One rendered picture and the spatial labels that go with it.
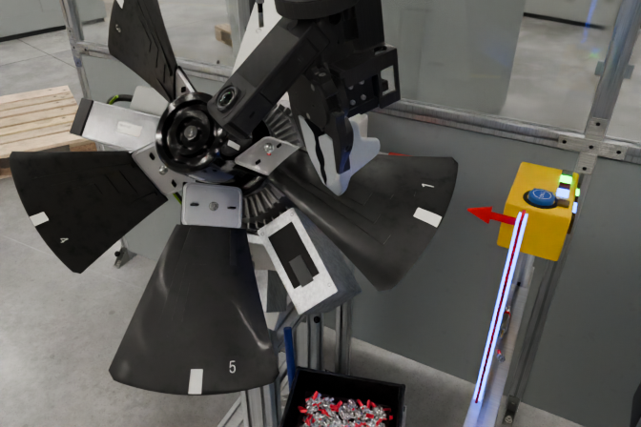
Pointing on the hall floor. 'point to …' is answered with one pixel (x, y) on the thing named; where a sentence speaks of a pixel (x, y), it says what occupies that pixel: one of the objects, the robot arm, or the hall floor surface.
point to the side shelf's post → (343, 332)
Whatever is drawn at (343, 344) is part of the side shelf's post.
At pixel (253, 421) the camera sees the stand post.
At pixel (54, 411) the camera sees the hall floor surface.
